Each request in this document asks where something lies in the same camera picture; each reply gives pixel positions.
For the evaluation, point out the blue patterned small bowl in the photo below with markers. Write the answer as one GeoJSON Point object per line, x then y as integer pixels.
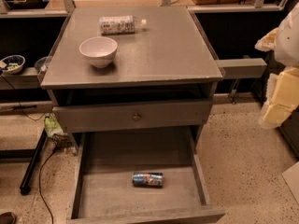
{"type": "Point", "coordinates": [12, 64]}

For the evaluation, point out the grey side shelf beam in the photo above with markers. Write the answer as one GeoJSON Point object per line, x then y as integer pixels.
{"type": "Point", "coordinates": [242, 68]}

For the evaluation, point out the black metal frame leg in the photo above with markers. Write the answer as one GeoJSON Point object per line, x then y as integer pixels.
{"type": "Point", "coordinates": [25, 184]}

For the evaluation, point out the clear plastic water bottle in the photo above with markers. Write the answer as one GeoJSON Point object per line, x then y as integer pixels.
{"type": "Point", "coordinates": [119, 25]}

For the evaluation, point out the dark shoe tip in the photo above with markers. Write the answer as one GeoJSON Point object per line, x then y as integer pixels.
{"type": "Point", "coordinates": [7, 218]}

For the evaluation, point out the white ceramic bowl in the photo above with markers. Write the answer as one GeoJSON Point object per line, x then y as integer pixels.
{"type": "Point", "coordinates": [98, 51]}

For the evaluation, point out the grey wooden drawer cabinet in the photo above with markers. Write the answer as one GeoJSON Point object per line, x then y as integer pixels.
{"type": "Point", "coordinates": [167, 61]}

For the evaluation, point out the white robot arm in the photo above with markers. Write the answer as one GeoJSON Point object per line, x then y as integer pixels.
{"type": "Point", "coordinates": [286, 49]}

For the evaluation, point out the green snack bag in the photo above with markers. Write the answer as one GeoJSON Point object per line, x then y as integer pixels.
{"type": "Point", "coordinates": [52, 127]}

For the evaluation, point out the open grey middle drawer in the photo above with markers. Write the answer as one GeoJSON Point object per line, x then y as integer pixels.
{"type": "Point", "coordinates": [104, 192]}

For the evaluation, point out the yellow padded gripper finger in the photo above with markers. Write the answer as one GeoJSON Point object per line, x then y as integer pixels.
{"type": "Point", "coordinates": [282, 98]}
{"type": "Point", "coordinates": [267, 42]}

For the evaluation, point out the blue silver redbull can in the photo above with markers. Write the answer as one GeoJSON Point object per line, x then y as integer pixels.
{"type": "Point", "coordinates": [148, 179]}

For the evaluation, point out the closed grey top drawer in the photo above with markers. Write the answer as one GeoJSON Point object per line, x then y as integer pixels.
{"type": "Point", "coordinates": [124, 116]}

